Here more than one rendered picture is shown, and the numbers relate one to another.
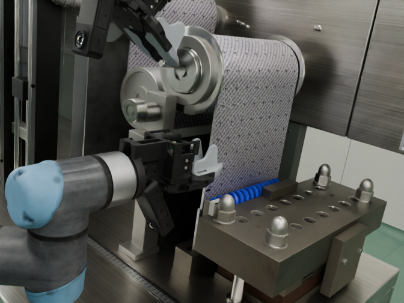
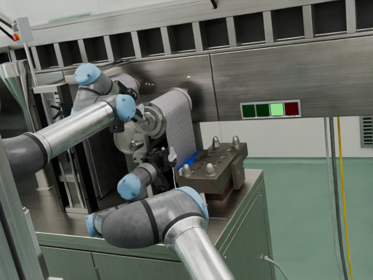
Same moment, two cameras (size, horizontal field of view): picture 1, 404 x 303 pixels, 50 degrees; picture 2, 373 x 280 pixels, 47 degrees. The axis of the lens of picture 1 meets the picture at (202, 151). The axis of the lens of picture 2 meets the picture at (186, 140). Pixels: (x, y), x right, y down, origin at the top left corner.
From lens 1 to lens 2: 0.94 m
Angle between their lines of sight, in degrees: 14
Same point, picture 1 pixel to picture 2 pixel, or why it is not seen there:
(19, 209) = (129, 193)
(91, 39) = (120, 125)
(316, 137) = not seen: hidden behind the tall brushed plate
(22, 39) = not seen: hidden behind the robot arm
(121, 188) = (153, 174)
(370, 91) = (221, 98)
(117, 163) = (147, 166)
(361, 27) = (207, 73)
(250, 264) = (205, 185)
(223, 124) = (170, 136)
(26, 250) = not seen: hidden behind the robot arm
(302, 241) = (220, 170)
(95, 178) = (145, 174)
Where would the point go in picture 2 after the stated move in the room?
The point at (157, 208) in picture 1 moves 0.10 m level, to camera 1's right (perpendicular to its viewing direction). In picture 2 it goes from (162, 179) to (188, 172)
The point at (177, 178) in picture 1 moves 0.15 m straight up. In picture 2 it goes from (166, 165) to (159, 126)
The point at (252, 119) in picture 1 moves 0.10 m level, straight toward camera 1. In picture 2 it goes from (179, 130) to (184, 136)
